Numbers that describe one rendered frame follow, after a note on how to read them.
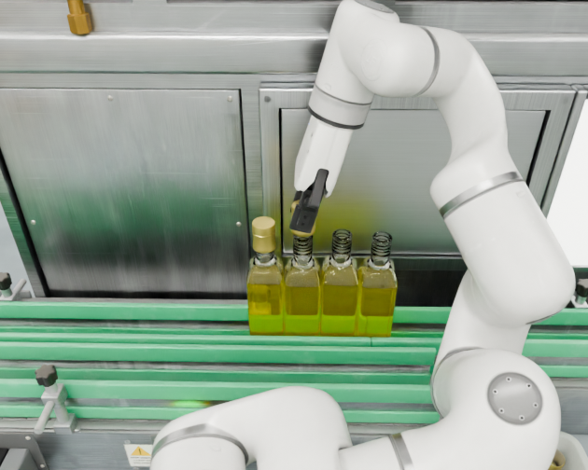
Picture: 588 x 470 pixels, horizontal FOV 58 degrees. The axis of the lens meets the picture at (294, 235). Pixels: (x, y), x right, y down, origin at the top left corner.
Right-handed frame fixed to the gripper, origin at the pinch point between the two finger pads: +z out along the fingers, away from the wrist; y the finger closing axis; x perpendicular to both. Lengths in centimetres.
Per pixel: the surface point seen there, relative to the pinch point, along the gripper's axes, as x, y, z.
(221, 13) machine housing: -17.8, -15.1, -19.4
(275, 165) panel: -4.7, -12.2, 0.3
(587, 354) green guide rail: 51, 3, 11
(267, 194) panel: -4.8, -12.2, 5.9
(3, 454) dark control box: -35, 17, 46
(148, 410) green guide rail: -15.0, 13.7, 32.9
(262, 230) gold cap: -4.9, 1.3, 4.1
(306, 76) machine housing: -3.7, -15.2, -14.0
